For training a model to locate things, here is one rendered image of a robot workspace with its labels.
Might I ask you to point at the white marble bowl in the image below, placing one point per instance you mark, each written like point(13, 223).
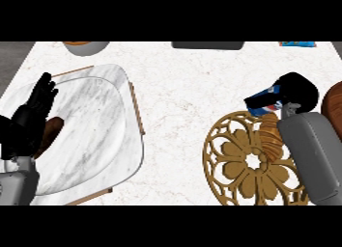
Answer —
point(94, 128)

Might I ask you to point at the grey bowl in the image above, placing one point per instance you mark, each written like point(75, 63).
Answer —
point(89, 49)

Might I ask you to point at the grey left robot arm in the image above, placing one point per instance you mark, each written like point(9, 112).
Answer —
point(12, 188)

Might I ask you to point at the blue can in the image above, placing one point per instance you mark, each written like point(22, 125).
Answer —
point(261, 111)

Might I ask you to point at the dark grey appliance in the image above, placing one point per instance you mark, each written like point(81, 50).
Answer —
point(208, 45)

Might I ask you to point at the brown wooden bowl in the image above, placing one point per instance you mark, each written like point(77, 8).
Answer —
point(341, 106)

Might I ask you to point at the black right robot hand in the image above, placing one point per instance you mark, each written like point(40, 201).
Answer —
point(300, 91)

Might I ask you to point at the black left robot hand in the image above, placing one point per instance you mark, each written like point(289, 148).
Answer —
point(27, 123)

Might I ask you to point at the brown croissant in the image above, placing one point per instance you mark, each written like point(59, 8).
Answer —
point(270, 138)

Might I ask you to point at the dark brown bread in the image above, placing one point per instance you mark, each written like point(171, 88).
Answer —
point(52, 128)

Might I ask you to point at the blue packet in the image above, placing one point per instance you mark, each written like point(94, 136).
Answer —
point(297, 43)

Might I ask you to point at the orange food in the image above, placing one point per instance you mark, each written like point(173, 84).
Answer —
point(77, 42)

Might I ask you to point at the gold openwork round placemat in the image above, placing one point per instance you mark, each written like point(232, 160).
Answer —
point(241, 167)

